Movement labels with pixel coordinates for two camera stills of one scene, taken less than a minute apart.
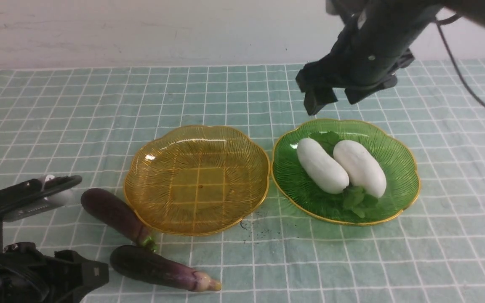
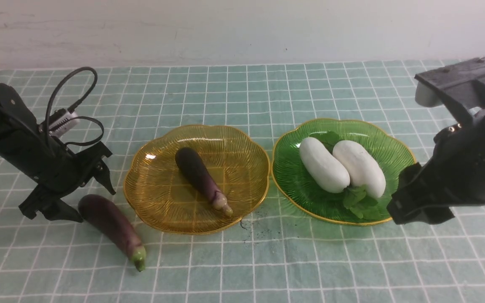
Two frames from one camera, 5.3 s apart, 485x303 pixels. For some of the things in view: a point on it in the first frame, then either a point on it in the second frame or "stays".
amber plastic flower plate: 196,180 stays
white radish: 326,171 stays
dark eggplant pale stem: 151,265 -> 195,168
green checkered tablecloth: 453,245 stays
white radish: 361,167 stays
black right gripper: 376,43 -> 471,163
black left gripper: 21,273 -> 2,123
